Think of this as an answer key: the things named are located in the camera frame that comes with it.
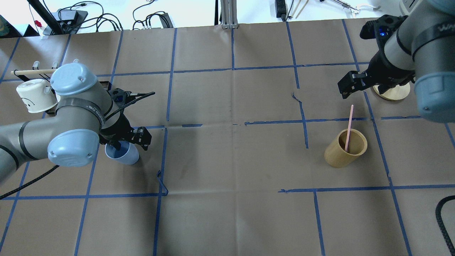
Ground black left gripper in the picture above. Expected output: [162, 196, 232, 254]
[100, 89, 152, 151]

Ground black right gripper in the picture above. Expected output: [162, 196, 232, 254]
[337, 15, 416, 99]

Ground light blue plastic cup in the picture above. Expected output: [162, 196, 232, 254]
[105, 141, 140, 165]

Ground pink chopstick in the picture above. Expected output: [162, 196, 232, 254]
[344, 104, 354, 153]

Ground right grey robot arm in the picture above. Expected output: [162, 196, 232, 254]
[338, 0, 455, 123]

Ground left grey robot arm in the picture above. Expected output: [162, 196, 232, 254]
[1, 63, 154, 183]

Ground wooden mug tree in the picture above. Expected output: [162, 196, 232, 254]
[372, 82, 411, 101]

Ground bamboo chopstick holder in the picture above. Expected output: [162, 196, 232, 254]
[323, 129, 368, 168]

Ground black power adapter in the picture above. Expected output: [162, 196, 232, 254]
[274, 0, 288, 21]

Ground white smiley mug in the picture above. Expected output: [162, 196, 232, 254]
[16, 79, 58, 113]

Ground black wire cup rack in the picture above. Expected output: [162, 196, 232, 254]
[11, 61, 109, 103]

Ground aluminium frame post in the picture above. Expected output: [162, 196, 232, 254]
[220, 0, 239, 30]

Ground black braided cable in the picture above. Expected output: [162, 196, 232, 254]
[435, 195, 455, 256]

